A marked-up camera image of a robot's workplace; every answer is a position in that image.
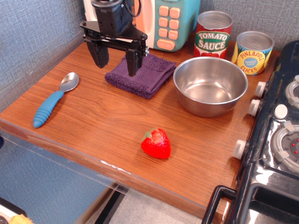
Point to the purple cloth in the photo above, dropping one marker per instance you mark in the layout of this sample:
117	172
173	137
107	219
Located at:
149	79

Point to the tomato sauce can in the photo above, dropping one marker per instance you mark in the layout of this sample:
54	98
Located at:
212	34

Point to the black toy stove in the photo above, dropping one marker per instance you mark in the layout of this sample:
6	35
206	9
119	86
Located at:
267	189

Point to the pineapple slices can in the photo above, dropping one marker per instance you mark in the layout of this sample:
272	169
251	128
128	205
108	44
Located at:
252	51

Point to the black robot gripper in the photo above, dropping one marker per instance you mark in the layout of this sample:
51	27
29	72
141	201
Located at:
111	22

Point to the red toy strawberry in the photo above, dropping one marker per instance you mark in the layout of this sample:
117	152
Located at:
156	144

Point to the teal toy microwave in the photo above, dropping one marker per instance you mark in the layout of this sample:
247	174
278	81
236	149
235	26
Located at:
167	23

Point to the steel bowl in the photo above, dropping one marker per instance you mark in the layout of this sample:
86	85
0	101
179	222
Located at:
209	86

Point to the blue handled metal spoon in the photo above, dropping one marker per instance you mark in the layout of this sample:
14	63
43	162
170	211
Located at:
69	82

